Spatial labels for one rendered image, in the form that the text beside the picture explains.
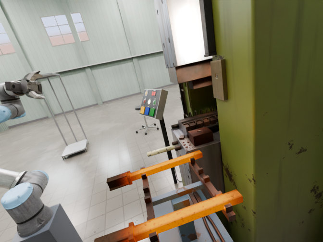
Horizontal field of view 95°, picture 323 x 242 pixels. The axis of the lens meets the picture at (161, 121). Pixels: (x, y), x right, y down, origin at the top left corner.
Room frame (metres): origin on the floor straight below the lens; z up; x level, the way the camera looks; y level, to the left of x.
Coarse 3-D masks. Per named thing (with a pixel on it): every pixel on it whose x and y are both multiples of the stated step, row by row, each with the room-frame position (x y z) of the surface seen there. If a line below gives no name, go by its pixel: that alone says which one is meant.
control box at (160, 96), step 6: (144, 90) 1.64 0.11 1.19; (150, 90) 1.53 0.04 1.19; (156, 90) 1.43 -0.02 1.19; (162, 90) 1.37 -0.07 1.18; (144, 96) 1.60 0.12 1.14; (150, 96) 1.49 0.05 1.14; (156, 96) 1.40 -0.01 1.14; (162, 96) 1.36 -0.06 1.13; (150, 102) 1.45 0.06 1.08; (156, 102) 1.36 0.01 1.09; (162, 102) 1.35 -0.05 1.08; (150, 108) 1.42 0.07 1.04; (156, 108) 1.33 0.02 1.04; (162, 108) 1.35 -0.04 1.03; (144, 114) 1.48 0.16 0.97; (156, 114) 1.30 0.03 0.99; (162, 114) 1.34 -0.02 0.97
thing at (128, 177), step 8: (192, 152) 0.57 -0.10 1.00; (200, 152) 0.55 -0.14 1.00; (168, 160) 0.55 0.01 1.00; (176, 160) 0.53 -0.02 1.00; (184, 160) 0.53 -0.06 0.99; (144, 168) 0.53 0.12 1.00; (152, 168) 0.52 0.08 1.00; (160, 168) 0.52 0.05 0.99; (168, 168) 0.52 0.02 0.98; (120, 176) 0.50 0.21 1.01; (128, 176) 0.49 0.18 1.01; (136, 176) 0.50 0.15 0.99; (112, 184) 0.49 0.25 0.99; (120, 184) 0.50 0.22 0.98; (128, 184) 0.49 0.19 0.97
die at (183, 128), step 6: (204, 114) 1.03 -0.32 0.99; (216, 114) 0.95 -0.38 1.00; (180, 120) 1.05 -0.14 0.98; (186, 120) 0.97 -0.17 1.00; (198, 120) 0.93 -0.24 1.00; (204, 120) 0.92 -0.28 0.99; (180, 126) 1.01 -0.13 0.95; (186, 126) 0.88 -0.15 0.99; (192, 126) 0.87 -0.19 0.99; (198, 126) 0.88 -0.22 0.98; (186, 132) 0.87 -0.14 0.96
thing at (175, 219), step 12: (228, 192) 0.33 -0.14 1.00; (204, 204) 0.31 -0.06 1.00; (216, 204) 0.30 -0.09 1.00; (168, 216) 0.29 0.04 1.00; (180, 216) 0.29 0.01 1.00; (192, 216) 0.28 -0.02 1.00; (204, 216) 0.29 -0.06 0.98; (132, 228) 0.28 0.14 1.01; (144, 228) 0.28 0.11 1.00; (156, 228) 0.27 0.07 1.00; (168, 228) 0.27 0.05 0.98; (96, 240) 0.27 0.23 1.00; (108, 240) 0.27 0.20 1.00; (120, 240) 0.26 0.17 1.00; (132, 240) 0.25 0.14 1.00
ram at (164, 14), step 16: (160, 0) 0.93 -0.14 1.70; (176, 0) 0.82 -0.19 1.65; (192, 0) 0.83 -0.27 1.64; (160, 16) 1.00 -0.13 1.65; (176, 16) 0.82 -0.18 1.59; (192, 16) 0.83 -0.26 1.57; (160, 32) 1.08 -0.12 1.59; (176, 32) 0.82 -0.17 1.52; (192, 32) 0.83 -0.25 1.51; (176, 48) 0.82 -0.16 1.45; (192, 48) 0.83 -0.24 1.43; (176, 64) 0.83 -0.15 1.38
